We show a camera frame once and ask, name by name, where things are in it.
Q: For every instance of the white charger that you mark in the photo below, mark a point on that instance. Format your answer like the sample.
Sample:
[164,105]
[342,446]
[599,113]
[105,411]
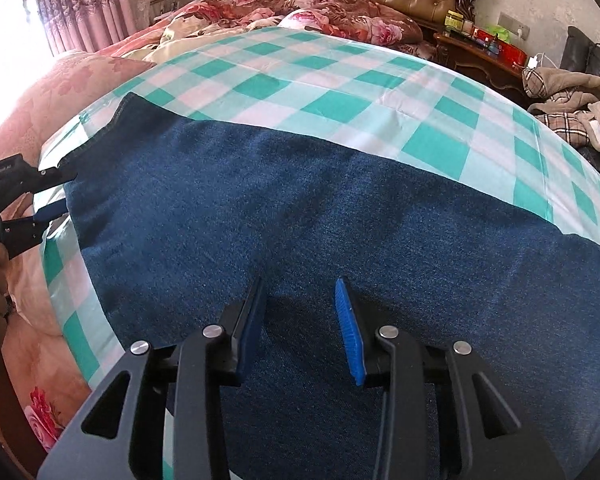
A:
[533,62]

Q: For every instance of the blue denim pants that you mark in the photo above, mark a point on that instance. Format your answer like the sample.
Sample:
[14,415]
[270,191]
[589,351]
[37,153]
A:
[280,200]

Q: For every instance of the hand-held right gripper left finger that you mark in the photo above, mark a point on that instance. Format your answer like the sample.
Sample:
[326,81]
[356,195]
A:
[250,330]

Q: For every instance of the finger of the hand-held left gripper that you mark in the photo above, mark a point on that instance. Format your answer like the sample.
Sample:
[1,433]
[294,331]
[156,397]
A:
[30,230]
[52,177]

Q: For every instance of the grey wall outlet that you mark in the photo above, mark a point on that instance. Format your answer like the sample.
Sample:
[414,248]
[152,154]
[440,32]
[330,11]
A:
[514,25]

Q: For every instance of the red box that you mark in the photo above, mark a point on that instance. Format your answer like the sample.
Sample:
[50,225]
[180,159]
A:
[507,52]

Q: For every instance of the green plastic bag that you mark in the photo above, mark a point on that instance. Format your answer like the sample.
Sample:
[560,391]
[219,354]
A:
[499,34]

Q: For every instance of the pink floral blanket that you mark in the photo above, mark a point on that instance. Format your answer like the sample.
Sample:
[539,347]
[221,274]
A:
[35,310]

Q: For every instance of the red floral quilt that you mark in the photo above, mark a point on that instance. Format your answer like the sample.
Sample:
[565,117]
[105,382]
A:
[330,10]

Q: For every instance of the dark wooden nightstand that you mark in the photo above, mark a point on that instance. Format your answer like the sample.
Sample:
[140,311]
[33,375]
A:
[480,67]

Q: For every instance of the pink striped curtain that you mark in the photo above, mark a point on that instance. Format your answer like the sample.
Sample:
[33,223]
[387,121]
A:
[80,5]

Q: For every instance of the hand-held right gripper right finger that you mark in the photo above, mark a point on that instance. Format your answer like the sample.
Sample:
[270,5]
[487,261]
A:
[347,330]

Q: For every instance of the pink patterned pillow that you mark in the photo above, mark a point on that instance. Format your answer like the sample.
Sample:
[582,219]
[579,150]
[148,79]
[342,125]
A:
[55,95]

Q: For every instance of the teal white checked tablecloth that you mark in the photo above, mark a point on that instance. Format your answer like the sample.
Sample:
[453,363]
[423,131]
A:
[330,80]

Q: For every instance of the beige plaid-lined coat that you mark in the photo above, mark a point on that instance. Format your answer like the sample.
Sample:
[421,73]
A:
[570,85]

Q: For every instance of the yellow jar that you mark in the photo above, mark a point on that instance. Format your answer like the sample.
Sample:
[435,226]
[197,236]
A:
[454,20]

